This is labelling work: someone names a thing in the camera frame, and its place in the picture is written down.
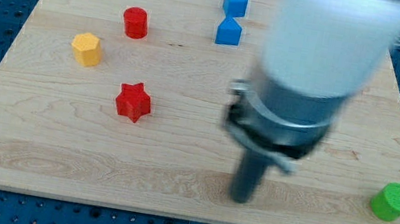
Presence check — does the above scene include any light wooden board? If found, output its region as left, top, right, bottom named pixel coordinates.
left=0, top=0, right=400, bottom=224

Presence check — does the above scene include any blue cube block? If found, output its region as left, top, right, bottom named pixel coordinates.
left=222, top=0, right=248, bottom=18

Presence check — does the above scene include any red cylinder block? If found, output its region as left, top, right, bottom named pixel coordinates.
left=123, top=6, right=148, bottom=39

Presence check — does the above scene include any yellow hexagon block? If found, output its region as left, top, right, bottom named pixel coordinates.
left=71, top=32, right=103, bottom=67

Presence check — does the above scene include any red star block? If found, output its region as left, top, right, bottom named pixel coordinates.
left=115, top=83, right=152, bottom=123

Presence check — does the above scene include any green cylinder block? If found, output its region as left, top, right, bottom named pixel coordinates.
left=369, top=182, right=400, bottom=222

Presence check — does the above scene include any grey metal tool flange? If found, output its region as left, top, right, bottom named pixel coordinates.
left=223, top=65, right=349, bottom=174

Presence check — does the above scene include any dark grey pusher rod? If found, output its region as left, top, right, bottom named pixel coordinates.
left=229, top=149, right=271, bottom=203

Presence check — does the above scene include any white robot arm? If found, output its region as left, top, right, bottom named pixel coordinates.
left=224, top=0, right=400, bottom=203

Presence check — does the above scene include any blue triangle block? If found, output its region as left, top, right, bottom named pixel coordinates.
left=215, top=16, right=243, bottom=46

